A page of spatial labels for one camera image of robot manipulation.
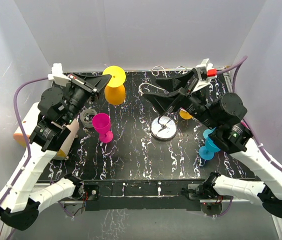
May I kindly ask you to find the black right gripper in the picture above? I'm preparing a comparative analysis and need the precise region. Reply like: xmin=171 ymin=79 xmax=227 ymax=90
xmin=144 ymin=69 xmax=220 ymax=130

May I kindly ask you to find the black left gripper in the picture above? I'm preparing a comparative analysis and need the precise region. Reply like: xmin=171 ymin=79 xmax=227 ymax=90
xmin=63 ymin=72 xmax=112 ymax=125

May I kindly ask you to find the orange wine glass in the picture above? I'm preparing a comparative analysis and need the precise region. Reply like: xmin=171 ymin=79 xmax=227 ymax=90
xmin=179 ymin=109 xmax=193 ymax=120
xmin=103 ymin=65 xmax=126 ymax=106

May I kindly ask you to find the magenta wine glass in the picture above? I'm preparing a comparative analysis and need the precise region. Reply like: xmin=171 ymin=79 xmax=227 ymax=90
xmin=92 ymin=113 xmax=113 ymax=144

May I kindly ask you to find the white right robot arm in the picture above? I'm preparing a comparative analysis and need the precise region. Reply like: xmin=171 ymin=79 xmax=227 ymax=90
xmin=143 ymin=68 xmax=282 ymax=218

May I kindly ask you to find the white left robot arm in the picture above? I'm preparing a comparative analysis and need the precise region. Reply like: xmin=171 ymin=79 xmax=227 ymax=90
xmin=0 ymin=74 xmax=112 ymax=231

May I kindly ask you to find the orange wine glass on rack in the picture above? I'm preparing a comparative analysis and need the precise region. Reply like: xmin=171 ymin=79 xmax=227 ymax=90
xmin=179 ymin=109 xmax=193 ymax=120

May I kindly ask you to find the blue wine glass back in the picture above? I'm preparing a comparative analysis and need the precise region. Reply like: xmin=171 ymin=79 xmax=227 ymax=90
xmin=203 ymin=128 xmax=215 ymax=140

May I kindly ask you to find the blue wine glass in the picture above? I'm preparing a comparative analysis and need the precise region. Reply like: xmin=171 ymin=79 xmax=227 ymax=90
xmin=199 ymin=137 xmax=221 ymax=161
xmin=203 ymin=128 xmax=215 ymax=140

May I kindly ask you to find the blue wine glass front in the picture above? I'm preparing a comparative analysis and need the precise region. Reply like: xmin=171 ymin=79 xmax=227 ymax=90
xmin=199 ymin=137 xmax=221 ymax=161

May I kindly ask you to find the white orange appliance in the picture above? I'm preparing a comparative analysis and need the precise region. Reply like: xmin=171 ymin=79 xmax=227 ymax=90
xmin=13 ymin=101 xmax=80 ymax=161

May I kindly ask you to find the chrome wire wine glass rack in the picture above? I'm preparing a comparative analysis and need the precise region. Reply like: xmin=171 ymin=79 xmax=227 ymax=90
xmin=138 ymin=65 xmax=189 ymax=142

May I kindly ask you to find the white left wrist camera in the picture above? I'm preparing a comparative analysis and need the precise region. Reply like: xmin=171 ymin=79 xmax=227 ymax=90
xmin=47 ymin=63 xmax=70 ymax=87

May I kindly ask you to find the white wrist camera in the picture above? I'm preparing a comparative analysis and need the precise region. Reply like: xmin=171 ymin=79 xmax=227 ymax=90
xmin=47 ymin=63 xmax=70 ymax=87
xmin=192 ymin=58 xmax=217 ymax=92

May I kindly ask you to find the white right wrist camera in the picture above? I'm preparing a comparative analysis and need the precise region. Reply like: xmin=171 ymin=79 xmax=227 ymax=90
xmin=192 ymin=58 xmax=217 ymax=92

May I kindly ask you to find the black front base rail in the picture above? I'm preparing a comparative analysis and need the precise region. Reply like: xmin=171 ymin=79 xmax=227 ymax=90
xmin=55 ymin=178 xmax=226 ymax=213

